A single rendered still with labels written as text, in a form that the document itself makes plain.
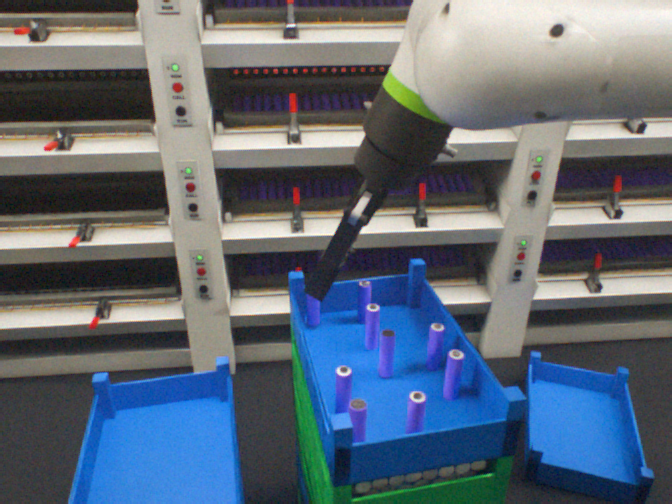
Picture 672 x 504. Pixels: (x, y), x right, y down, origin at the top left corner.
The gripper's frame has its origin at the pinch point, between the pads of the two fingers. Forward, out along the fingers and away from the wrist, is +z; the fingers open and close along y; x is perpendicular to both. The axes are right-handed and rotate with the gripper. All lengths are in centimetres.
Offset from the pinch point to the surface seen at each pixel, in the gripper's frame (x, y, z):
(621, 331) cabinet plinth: -70, 71, 19
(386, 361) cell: -12.1, -7.8, 1.4
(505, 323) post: -41, 54, 24
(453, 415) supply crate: -21.3, -11.3, 0.3
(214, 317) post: 18, 27, 45
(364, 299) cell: -6.4, 2.8, 2.6
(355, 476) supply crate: -13.5, -23.5, 3.2
